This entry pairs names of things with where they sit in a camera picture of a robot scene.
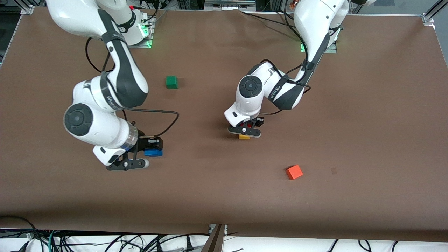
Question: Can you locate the black looping cable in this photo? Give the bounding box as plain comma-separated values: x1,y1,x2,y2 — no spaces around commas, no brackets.
0,215,37,242

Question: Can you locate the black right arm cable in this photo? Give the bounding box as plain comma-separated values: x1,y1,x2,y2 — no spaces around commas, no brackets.
85,37,180,138

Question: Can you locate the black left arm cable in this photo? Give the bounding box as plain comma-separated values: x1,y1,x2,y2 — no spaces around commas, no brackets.
261,21,313,116

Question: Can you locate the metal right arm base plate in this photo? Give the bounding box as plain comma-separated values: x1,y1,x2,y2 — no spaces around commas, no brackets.
126,14,155,48

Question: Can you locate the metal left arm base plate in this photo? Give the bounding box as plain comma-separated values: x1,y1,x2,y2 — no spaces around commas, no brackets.
300,41,338,54

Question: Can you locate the black cable across table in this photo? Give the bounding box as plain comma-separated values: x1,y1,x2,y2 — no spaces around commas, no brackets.
240,10,298,27

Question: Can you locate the metal bracket with post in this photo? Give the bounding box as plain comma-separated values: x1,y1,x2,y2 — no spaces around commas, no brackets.
203,224,228,252

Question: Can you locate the brown table cover sheet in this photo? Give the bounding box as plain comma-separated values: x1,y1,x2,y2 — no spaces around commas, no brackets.
0,7,448,242

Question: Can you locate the silver aluminium rail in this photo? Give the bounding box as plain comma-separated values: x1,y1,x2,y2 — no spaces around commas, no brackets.
205,0,256,8

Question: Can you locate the orange wooden block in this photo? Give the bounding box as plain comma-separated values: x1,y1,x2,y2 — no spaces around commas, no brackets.
286,164,303,180

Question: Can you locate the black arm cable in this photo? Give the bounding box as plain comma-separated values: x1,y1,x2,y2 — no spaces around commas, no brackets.
85,37,180,138
261,21,313,116

